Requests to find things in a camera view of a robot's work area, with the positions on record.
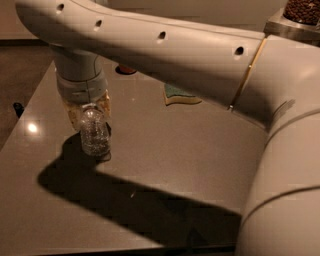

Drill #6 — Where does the green yellow sponge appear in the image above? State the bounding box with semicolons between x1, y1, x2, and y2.
163;84;202;106

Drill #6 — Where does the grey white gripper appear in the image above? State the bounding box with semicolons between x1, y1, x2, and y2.
50;45;111;132

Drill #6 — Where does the small black object on floor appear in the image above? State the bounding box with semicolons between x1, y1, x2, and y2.
13;102;24;118

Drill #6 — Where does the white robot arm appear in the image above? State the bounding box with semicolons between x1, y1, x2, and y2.
15;0;320;256

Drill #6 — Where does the clear plastic water bottle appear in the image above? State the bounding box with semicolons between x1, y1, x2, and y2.
80;103;110;157

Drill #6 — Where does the red coke can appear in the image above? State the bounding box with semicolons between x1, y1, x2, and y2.
118;64;136;75

